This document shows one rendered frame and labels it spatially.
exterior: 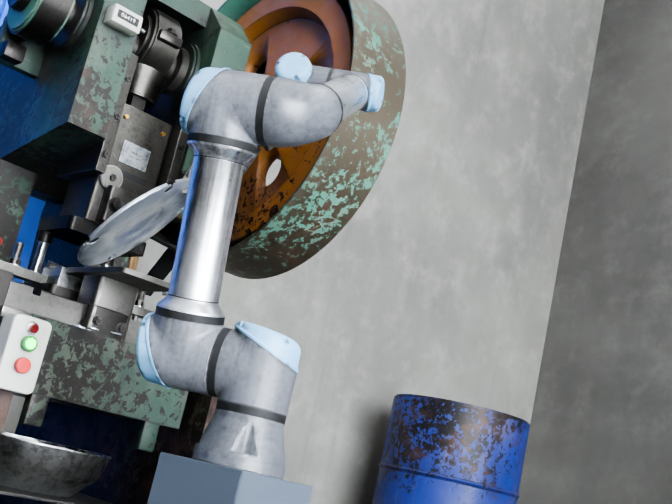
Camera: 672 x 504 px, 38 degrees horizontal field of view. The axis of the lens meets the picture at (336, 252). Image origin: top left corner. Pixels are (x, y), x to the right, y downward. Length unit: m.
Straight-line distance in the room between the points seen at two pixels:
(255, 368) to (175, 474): 0.21
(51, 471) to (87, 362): 0.24
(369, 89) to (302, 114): 0.39
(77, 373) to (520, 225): 3.59
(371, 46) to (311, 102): 0.75
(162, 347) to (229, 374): 0.12
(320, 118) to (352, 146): 0.64
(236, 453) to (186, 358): 0.18
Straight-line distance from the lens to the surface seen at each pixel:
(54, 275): 2.22
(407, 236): 4.60
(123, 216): 1.99
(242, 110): 1.60
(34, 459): 2.10
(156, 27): 2.35
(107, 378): 2.04
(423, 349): 4.69
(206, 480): 1.54
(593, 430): 5.16
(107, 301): 2.10
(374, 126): 2.29
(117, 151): 2.24
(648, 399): 5.04
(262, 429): 1.56
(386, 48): 2.38
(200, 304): 1.61
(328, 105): 1.63
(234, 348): 1.59
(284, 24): 2.70
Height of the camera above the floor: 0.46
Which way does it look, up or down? 13 degrees up
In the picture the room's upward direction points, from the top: 13 degrees clockwise
